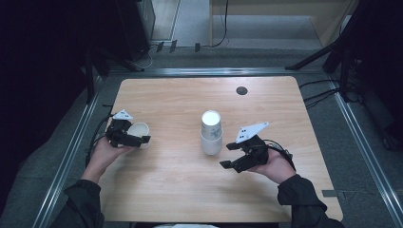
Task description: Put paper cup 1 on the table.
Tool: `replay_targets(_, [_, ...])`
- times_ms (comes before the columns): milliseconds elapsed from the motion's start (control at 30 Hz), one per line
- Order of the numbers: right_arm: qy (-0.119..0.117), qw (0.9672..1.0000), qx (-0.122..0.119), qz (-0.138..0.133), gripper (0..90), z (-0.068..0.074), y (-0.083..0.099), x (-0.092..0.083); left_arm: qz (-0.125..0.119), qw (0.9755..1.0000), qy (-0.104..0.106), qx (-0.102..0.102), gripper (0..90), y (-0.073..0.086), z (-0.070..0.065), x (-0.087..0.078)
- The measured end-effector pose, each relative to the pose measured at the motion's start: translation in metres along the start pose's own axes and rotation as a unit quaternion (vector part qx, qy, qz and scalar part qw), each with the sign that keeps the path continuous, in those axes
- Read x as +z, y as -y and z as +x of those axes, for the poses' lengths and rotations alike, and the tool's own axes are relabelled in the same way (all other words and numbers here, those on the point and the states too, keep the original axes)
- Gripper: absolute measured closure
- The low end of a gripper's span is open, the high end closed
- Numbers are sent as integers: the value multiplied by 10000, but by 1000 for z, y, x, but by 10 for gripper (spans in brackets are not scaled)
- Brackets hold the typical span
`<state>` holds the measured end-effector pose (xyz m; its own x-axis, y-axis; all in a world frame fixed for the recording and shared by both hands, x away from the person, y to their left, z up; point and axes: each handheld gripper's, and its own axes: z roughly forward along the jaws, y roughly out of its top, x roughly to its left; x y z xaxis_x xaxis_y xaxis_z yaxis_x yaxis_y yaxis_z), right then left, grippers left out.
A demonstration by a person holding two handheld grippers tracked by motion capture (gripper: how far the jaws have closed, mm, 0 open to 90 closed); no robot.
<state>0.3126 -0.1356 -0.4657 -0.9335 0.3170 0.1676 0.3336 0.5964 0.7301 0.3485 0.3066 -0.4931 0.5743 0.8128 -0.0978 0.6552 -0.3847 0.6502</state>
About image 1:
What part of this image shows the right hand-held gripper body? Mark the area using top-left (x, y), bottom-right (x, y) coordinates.
top-left (235, 122), bottom-right (270, 168)

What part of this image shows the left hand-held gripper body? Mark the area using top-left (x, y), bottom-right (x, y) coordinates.
top-left (105, 109), bottom-right (134, 149)

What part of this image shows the white paper cup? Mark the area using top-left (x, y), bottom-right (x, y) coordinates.
top-left (200, 128), bottom-right (224, 157)
top-left (126, 122), bottom-right (151, 150)

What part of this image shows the person's right hand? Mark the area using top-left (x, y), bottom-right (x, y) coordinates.
top-left (248, 148), bottom-right (297, 185)

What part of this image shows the person's left hand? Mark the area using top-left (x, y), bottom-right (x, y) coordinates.
top-left (81, 137), bottom-right (135, 185)

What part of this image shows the black floor tape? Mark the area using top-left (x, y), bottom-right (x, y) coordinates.
top-left (102, 104), bottom-right (114, 120)

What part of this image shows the black metal stand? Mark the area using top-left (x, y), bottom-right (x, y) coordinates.
top-left (84, 47), bottom-right (145, 104)

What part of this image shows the person's white garment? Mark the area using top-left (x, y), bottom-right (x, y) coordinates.
top-left (151, 223), bottom-right (220, 228)

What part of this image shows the dark curtain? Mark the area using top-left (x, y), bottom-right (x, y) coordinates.
top-left (348, 0), bottom-right (403, 151)
top-left (0, 0), bottom-right (122, 203)

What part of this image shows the black computer tower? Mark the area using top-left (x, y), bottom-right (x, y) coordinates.
top-left (115, 0), bottom-right (156, 61)

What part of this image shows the black tripod stand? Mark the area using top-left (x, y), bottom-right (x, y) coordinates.
top-left (284, 0), bottom-right (374, 103)

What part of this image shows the light wooden desk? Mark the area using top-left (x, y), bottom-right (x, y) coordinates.
top-left (208, 0), bottom-right (360, 48)

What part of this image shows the left hand-held gripper cable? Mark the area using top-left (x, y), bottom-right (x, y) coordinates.
top-left (85, 113), bottom-right (115, 169)

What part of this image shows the hand-held gripper cable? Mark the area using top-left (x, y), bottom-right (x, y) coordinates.
top-left (85, 113), bottom-right (115, 169)
top-left (262, 139), bottom-right (297, 172)

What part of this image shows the right hand-held gripper cable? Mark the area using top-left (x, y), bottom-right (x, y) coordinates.
top-left (262, 139), bottom-right (297, 172)

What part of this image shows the metal floor rail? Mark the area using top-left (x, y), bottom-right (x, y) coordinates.
top-left (327, 75), bottom-right (403, 228)
top-left (31, 75), bottom-right (106, 228)
top-left (107, 66), bottom-right (324, 77)

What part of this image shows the white floor cable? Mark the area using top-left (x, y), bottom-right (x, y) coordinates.
top-left (132, 44), bottom-right (160, 71)

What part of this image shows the black floor cable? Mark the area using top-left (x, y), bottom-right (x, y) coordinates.
top-left (298, 79), bottom-right (340, 89)
top-left (303, 88), bottom-right (340, 108)

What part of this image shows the black hanging cable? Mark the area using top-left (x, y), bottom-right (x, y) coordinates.
top-left (211, 0), bottom-right (230, 48)

